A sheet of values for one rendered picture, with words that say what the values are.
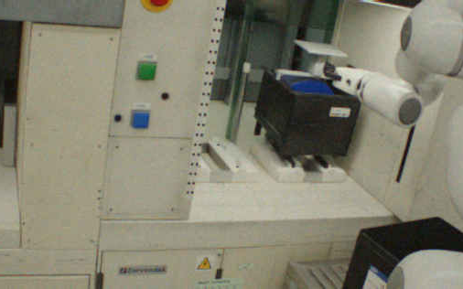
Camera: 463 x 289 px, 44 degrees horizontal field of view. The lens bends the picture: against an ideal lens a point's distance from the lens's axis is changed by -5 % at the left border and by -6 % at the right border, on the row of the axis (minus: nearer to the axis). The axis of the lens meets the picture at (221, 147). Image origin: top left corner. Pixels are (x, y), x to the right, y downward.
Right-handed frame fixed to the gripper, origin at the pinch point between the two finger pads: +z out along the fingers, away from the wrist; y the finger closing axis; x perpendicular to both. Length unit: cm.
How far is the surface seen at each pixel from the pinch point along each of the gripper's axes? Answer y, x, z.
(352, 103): 8.2, -9.4, 2.5
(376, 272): -7, -32, -44
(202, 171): -32.0, -29.0, 0.4
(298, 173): -4.5, -29.5, 1.2
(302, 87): -2.6, -8.8, 12.5
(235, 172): -22.8, -29.5, 1.2
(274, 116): -10.2, -17.3, 11.0
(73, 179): -67, -23, -19
